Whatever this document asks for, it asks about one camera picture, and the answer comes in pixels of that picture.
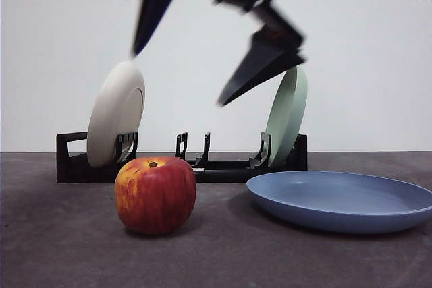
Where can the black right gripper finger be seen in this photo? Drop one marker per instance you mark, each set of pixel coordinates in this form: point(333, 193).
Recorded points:
point(263, 62)
point(158, 1)

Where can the blue plate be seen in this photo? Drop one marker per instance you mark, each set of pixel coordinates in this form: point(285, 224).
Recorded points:
point(337, 200)

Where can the red yellow apple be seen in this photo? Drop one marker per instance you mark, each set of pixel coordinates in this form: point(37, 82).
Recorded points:
point(155, 197)

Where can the pale green plate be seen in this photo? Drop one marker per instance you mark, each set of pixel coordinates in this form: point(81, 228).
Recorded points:
point(287, 116)

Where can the cream white plate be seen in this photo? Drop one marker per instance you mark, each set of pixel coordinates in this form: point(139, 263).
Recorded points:
point(108, 109)

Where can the black plate rack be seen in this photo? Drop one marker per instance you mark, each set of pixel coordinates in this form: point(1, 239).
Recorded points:
point(84, 175)

